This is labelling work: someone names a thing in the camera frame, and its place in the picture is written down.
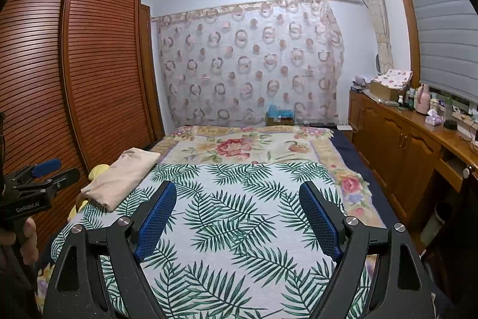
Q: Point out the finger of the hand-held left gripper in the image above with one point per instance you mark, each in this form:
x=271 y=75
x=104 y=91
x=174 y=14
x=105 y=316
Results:
x=65 y=177
x=46 y=166

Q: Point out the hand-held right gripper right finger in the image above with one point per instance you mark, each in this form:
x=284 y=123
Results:
x=321 y=225

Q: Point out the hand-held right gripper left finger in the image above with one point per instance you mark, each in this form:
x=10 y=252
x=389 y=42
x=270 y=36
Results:
x=157 y=225

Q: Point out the beige printed t-shirt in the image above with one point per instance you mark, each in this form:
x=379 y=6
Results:
x=119 y=177

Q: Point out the person's left hand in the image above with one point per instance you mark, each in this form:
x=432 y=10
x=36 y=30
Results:
x=30 y=244

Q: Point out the yellow plush toy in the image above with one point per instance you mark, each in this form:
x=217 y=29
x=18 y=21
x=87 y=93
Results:
x=99 y=171

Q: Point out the navy bed sheet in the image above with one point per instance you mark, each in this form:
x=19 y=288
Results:
x=377 y=169

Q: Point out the brown louvered wooden wardrobe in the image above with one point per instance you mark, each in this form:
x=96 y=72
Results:
x=93 y=72

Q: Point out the long wooden cabinet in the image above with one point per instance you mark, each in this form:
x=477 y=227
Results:
x=396 y=143

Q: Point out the grey waste bin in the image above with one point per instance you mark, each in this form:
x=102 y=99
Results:
x=437 y=220

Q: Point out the open cardboard box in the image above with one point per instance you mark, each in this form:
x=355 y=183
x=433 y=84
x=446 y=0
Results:
x=384 y=91

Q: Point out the row of small bottles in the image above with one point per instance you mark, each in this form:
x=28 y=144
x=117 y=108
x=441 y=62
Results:
x=407 y=99

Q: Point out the purple tissue pack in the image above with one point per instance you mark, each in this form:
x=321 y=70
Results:
x=433 y=118

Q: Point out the pink thermos jug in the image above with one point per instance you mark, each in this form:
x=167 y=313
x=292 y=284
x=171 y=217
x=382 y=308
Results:
x=422 y=100

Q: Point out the small black device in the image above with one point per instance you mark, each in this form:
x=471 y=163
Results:
x=449 y=124

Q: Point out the floral patterned cloth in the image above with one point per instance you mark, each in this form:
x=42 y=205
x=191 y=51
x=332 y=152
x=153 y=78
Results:
x=396 y=77

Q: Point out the small round desk fan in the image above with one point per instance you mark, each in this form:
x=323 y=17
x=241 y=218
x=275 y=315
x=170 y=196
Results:
x=379 y=64

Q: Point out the sheer circle-patterned curtain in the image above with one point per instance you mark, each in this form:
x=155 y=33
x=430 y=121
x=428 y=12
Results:
x=246 y=61

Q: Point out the tied beige window curtain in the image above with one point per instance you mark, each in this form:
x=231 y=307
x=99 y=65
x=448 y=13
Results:
x=377 y=16

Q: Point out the grey window blind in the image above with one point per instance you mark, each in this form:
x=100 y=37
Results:
x=444 y=27

